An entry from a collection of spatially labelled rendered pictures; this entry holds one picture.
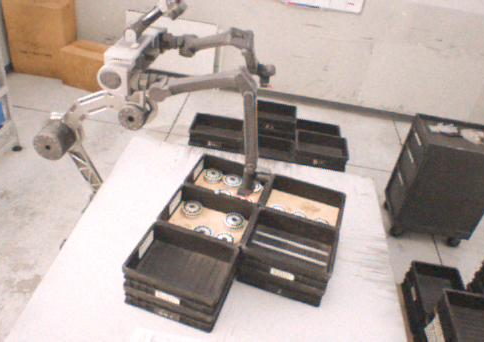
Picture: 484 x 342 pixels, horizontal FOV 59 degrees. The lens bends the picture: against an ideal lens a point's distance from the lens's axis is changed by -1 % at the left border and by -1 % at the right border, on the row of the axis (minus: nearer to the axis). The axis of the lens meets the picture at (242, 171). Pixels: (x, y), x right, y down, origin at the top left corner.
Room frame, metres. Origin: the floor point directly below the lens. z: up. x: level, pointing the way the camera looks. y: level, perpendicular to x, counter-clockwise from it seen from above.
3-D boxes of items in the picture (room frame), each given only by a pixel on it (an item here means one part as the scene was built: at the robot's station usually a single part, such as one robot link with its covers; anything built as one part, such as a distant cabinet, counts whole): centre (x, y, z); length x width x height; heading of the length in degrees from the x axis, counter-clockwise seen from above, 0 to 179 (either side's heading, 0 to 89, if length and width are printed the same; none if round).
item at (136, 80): (1.67, 0.49, 1.45); 0.09 x 0.08 x 0.12; 178
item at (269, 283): (1.41, -0.27, 0.76); 0.40 x 0.30 x 0.12; 78
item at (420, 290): (1.77, -1.28, 0.26); 0.40 x 0.30 x 0.23; 178
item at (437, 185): (2.76, -1.51, 0.45); 0.60 x 0.45 x 0.90; 88
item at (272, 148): (2.85, -0.17, 0.31); 0.40 x 0.30 x 0.34; 88
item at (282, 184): (1.70, -0.33, 0.87); 0.40 x 0.30 x 0.11; 78
